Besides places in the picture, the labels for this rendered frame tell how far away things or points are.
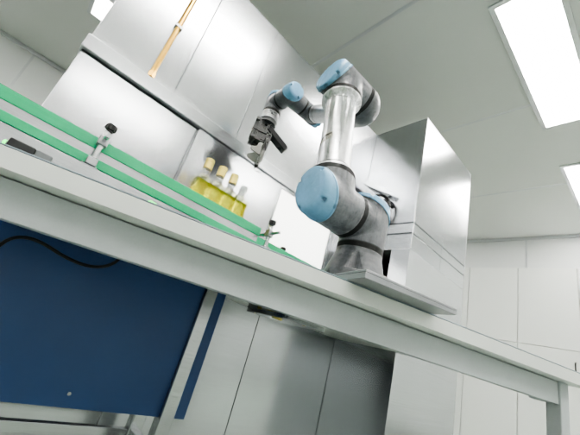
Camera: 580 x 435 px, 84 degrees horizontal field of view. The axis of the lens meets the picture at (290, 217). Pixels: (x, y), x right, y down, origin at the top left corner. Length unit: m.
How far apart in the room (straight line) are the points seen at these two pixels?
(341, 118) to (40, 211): 0.68
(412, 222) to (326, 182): 1.24
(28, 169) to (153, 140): 0.82
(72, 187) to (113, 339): 0.52
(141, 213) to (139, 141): 0.81
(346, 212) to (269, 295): 0.25
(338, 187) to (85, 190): 0.47
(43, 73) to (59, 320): 3.90
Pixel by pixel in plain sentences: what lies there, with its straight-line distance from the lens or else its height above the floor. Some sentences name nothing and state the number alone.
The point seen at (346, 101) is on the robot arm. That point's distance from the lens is 0.96.
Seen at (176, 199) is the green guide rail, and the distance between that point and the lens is 1.06.
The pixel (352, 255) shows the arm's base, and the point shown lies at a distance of 0.77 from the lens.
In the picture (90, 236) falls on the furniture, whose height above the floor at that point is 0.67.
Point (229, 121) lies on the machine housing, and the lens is 1.59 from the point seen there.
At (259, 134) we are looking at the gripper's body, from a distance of 1.35.
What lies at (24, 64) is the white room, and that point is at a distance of 4.69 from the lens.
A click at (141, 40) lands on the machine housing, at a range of 1.55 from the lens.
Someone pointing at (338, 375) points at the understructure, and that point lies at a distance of 1.90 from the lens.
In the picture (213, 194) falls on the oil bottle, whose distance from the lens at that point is 1.24.
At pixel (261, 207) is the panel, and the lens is 1.54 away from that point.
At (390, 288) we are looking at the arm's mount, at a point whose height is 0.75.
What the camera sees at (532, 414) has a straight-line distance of 4.35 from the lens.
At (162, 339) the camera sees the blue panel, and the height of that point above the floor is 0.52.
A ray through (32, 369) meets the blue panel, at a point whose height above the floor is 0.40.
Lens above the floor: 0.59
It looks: 21 degrees up
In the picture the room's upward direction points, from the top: 16 degrees clockwise
